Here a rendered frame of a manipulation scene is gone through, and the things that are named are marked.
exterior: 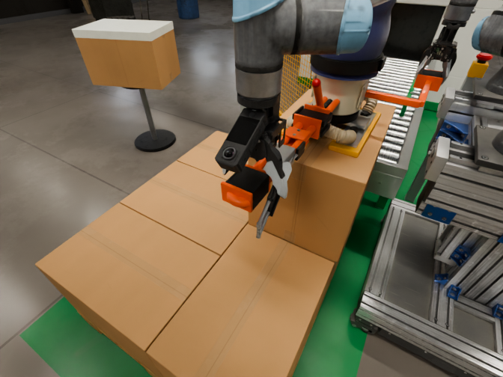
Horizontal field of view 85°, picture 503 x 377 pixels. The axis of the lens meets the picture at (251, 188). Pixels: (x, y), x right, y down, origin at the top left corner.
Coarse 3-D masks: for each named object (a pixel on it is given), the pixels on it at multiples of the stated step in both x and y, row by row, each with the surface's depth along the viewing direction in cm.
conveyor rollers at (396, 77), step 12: (396, 60) 295; (408, 60) 296; (384, 72) 267; (396, 72) 268; (408, 72) 270; (372, 84) 244; (384, 84) 247; (396, 84) 243; (408, 84) 245; (396, 108) 206; (408, 108) 208; (396, 120) 192; (408, 120) 196; (396, 132) 180; (384, 144) 169; (396, 144) 174; (384, 156) 164; (396, 156) 160
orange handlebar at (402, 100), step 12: (324, 96) 91; (372, 96) 95; (384, 96) 93; (396, 96) 91; (420, 96) 91; (288, 132) 73; (300, 132) 73; (312, 132) 75; (288, 144) 73; (228, 192) 56; (240, 204) 54
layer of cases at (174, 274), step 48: (144, 192) 136; (192, 192) 136; (96, 240) 114; (144, 240) 114; (192, 240) 114; (240, 240) 114; (96, 288) 98; (144, 288) 98; (192, 288) 98; (240, 288) 98; (288, 288) 98; (144, 336) 86; (192, 336) 86; (240, 336) 86; (288, 336) 86
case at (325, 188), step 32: (384, 128) 104; (320, 160) 88; (352, 160) 88; (288, 192) 97; (320, 192) 90; (352, 192) 84; (256, 224) 118; (288, 224) 107; (320, 224) 98; (352, 224) 116
